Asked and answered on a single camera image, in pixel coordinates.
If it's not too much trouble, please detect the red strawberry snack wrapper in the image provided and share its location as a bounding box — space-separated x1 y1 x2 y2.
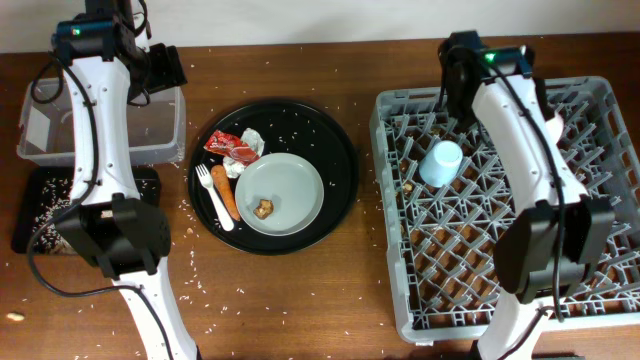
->
204 130 260 165

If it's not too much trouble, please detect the white plastic fork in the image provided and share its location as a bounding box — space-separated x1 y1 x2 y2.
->
195 164 234 231

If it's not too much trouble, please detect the white tissue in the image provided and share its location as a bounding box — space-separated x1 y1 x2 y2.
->
223 128 265 179

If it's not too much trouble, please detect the orange carrot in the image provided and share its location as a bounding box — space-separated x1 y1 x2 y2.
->
210 165 241 221

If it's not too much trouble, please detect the pile of rice and shells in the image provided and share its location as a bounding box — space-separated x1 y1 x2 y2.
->
32 177 76 255

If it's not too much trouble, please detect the brown food scrap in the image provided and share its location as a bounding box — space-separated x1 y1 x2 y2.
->
253 199 274 220

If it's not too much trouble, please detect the grey plate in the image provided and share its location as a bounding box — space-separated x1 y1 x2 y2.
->
235 153 324 237

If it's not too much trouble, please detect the light blue cup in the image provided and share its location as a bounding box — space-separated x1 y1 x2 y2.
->
418 140 463 188

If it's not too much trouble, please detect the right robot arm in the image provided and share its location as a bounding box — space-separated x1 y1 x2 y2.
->
438 31 615 359

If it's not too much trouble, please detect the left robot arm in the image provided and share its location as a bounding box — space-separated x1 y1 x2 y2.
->
51 1 201 359

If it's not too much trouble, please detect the grey dishwasher rack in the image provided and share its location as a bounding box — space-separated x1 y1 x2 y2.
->
370 76 639 345

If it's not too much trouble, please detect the clear plastic bin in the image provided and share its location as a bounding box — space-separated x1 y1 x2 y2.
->
16 78 186 167

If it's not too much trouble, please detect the round black tray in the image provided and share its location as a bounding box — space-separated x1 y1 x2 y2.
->
188 99 359 256

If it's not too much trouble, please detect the black rectangular tray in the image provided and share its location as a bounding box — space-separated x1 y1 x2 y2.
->
11 167 161 254

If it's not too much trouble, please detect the nut shell on table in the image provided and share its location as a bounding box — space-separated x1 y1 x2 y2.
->
6 312 25 322

